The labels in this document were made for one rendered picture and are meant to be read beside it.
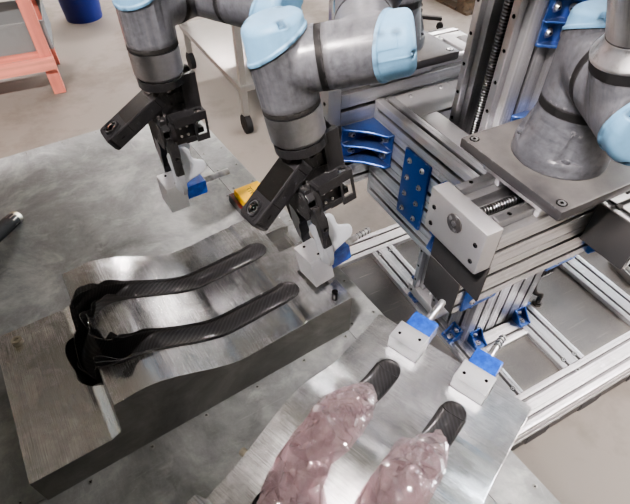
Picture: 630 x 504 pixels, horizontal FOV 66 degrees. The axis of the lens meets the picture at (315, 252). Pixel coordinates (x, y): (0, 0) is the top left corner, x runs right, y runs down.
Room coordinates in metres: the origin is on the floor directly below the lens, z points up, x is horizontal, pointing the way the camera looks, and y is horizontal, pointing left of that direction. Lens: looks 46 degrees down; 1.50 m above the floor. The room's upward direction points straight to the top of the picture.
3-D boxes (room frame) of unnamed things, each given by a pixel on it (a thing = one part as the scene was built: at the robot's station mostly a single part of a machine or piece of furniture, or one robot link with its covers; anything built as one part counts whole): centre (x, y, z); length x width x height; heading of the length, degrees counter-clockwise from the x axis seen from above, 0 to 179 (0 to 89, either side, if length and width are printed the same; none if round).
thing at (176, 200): (0.73, 0.22, 0.93); 0.13 x 0.05 x 0.05; 124
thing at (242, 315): (0.46, 0.20, 0.92); 0.35 x 0.16 x 0.09; 123
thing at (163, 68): (0.72, 0.24, 1.17); 0.08 x 0.08 x 0.05
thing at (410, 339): (0.46, -0.17, 0.86); 0.13 x 0.05 x 0.05; 141
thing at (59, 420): (0.46, 0.22, 0.87); 0.50 x 0.26 x 0.14; 123
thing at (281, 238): (0.62, 0.06, 0.87); 0.05 x 0.05 x 0.04; 33
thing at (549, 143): (0.67, -0.40, 1.09); 0.15 x 0.15 x 0.10
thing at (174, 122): (0.73, 0.23, 1.09); 0.09 x 0.08 x 0.12; 124
